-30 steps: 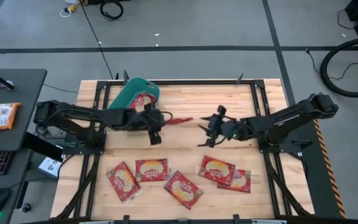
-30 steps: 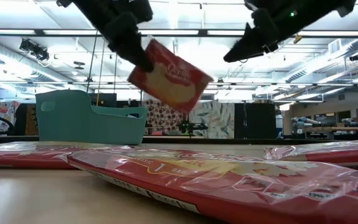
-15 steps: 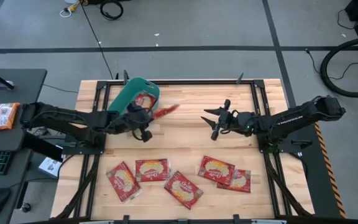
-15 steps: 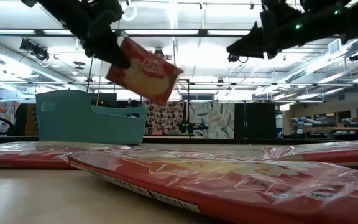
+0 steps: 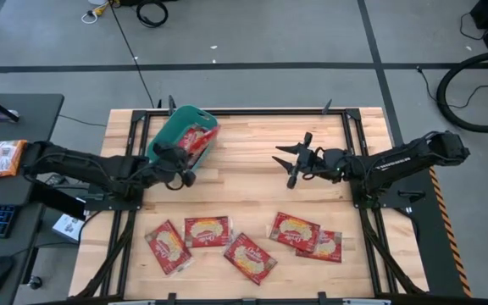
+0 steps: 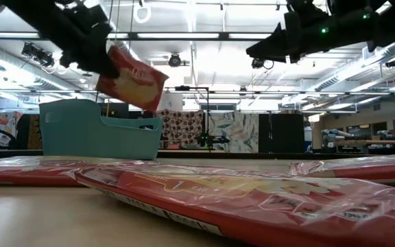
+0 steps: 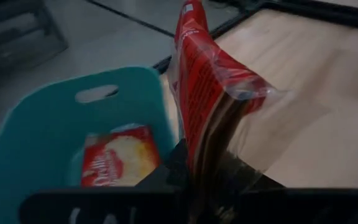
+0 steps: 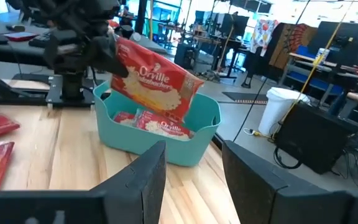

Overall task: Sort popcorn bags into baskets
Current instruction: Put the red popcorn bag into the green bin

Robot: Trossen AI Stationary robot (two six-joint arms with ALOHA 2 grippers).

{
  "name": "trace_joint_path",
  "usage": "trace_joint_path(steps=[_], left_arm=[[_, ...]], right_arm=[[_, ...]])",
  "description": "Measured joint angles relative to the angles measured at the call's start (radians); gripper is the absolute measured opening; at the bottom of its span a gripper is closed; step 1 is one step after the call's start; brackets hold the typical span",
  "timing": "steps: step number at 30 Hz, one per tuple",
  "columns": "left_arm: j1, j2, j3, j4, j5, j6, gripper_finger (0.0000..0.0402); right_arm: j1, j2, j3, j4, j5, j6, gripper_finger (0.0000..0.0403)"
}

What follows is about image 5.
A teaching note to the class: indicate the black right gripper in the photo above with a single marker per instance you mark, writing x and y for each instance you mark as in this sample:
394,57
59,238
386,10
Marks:
331,165

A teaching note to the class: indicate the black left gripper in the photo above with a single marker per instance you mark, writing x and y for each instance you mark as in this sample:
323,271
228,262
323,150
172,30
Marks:
170,163

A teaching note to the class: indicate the red popcorn bag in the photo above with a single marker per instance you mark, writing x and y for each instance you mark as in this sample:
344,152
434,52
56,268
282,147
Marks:
168,247
250,258
206,142
295,231
207,231
190,137
328,247

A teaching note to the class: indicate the teal plastic basket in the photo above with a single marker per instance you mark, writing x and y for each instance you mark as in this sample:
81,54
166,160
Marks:
172,127

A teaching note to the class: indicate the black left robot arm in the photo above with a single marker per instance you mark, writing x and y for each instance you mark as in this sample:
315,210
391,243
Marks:
79,165

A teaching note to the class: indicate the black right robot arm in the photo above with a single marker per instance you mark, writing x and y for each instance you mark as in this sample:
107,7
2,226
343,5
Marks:
396,163

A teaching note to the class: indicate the black controller box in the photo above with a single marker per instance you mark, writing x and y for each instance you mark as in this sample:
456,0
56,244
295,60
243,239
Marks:
57,205

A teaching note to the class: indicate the black desk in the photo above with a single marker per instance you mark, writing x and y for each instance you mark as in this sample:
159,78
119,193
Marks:
36,127

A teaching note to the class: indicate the orange snack bag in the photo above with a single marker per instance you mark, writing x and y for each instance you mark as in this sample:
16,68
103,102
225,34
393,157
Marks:
4,159

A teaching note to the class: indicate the black caster wheel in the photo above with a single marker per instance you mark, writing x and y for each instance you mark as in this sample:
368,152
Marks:
35,283

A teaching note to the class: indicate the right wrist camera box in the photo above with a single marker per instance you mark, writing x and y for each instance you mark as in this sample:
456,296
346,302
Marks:
312,161

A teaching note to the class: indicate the black aluminium table frame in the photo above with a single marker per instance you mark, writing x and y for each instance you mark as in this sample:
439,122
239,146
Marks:
248,112

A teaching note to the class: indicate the black hazard-striped base plate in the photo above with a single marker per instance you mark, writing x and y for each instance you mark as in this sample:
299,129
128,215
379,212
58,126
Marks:
430,237

